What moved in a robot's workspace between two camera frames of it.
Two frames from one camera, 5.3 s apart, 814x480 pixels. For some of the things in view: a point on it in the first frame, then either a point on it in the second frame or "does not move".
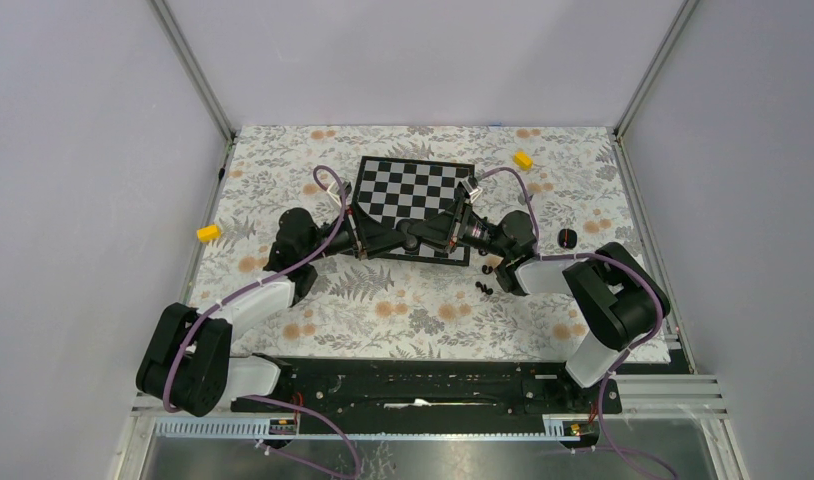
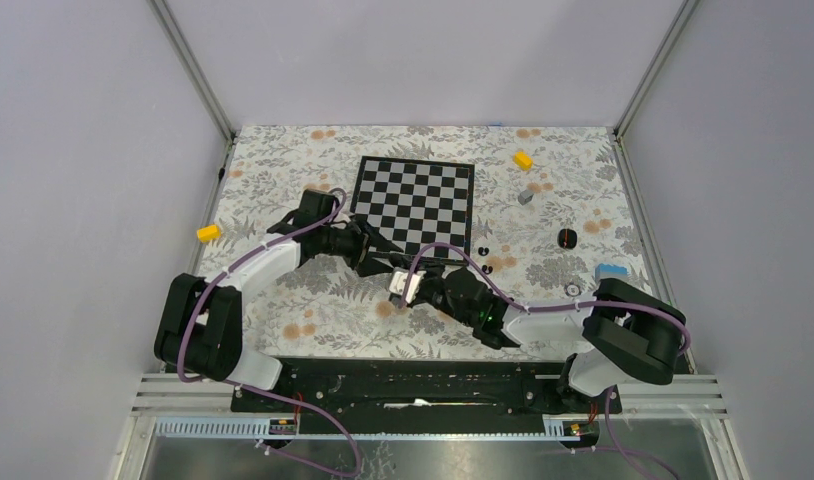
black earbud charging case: [567, 238] does not move
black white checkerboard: [393, 190] does not move
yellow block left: [210, 233] does not move
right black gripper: [447, 228] -> [430, 264]
